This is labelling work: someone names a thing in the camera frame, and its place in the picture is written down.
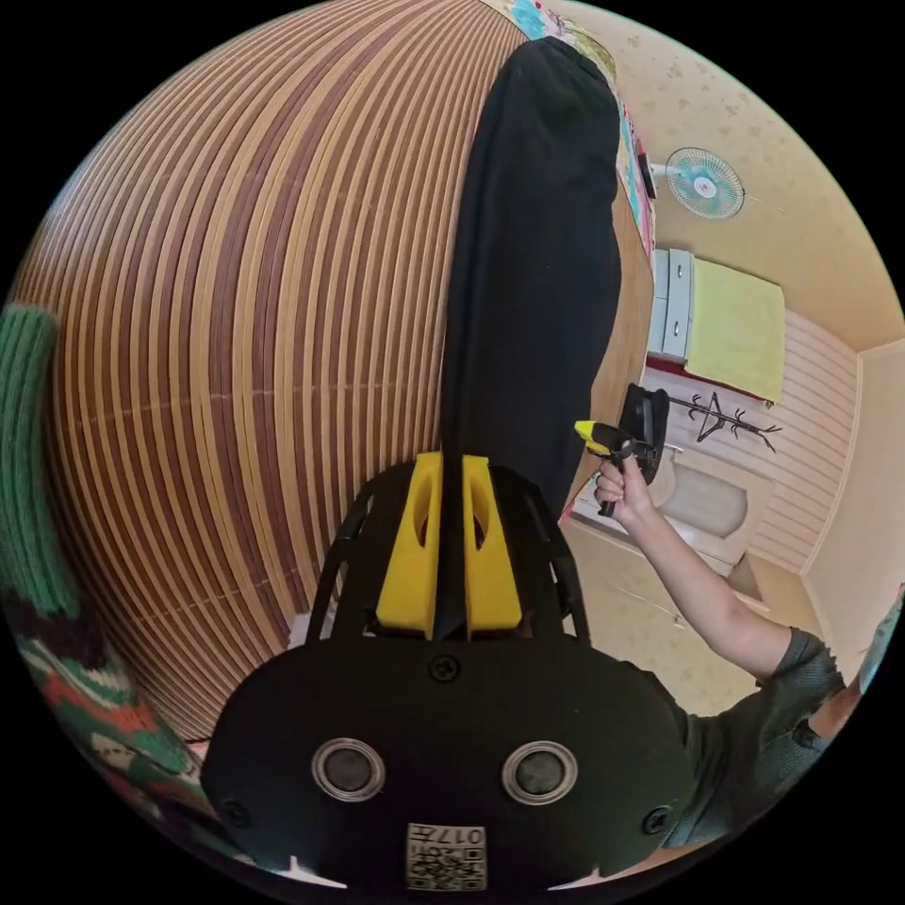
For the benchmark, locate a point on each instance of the person's right hand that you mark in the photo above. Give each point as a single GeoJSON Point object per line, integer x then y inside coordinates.
{"type": "Point", "coordinates": [626, 495]}

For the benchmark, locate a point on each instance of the black coat rack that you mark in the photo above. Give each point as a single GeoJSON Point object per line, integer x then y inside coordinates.
{"type": "Point", "coordinates": [714, 417]}

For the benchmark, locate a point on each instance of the pile of clothes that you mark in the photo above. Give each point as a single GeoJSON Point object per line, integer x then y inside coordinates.
{"type": "Point", "coordinates": [42, 495]}

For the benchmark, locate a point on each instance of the person's right forearm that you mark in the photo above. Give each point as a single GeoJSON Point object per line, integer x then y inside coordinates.
{"type": "Point", "coordinates": [707, 594]}

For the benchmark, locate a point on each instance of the person's body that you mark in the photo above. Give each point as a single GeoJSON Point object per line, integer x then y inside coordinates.
{"type": "Point", "coordinates": [763, 735]}

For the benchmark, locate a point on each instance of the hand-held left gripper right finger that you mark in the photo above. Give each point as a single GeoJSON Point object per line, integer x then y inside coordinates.
{"type": "Point", "coordinates": [495, 573]}

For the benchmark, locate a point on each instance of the black pants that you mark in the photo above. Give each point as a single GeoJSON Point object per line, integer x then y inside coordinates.
{"type": "Point", "coordinates": [530, 283]}

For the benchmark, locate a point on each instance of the grey cupboard with drawers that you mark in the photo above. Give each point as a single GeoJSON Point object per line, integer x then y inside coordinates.
{"type": "Point", "coordinates": [673, 304]}

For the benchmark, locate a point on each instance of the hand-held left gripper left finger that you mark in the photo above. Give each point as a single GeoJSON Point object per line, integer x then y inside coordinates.
{"type": "Point", "coordinates": [406, 566]}

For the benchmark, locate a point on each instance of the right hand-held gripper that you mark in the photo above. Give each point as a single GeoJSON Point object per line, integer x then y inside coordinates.
{"type": "Point", "coordinates": [643, 431]}

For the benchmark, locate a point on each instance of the yellow curtain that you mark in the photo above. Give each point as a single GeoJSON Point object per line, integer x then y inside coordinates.
{"type": "Point", "coordinates": [739, 329]}

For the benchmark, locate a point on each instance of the white wall fan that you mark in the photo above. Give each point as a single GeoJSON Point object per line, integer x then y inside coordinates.
{"type": "Point", "coordinates": [705, 185]}

